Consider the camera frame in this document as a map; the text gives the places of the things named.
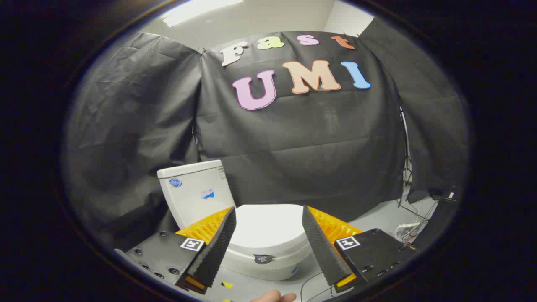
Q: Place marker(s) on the white toilet lid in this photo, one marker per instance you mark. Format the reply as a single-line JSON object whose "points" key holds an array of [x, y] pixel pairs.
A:
{"points": [[268, 228]]}

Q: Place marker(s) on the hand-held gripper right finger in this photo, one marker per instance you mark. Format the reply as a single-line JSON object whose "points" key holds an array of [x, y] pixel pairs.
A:
{"points": [[321, 247]]}

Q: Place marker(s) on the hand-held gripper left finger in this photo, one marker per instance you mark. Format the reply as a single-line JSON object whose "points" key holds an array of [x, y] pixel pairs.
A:
{"points": [[218, 247]]}

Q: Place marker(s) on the dark floor box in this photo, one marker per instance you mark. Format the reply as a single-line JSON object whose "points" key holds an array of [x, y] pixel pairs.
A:
{"points": [[438, 220]]}

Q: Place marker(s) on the black backdrop cloth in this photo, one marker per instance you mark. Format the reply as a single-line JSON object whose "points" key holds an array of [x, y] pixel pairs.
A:
{"points": [[293, 138]]}

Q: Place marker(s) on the black backdrop stand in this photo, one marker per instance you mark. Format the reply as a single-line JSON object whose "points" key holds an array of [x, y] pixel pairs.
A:
{"points": [[406, 142]]}

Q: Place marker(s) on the small yellow black tape piece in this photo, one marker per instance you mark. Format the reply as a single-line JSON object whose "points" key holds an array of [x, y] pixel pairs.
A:
{"points": [[227, 285]]}

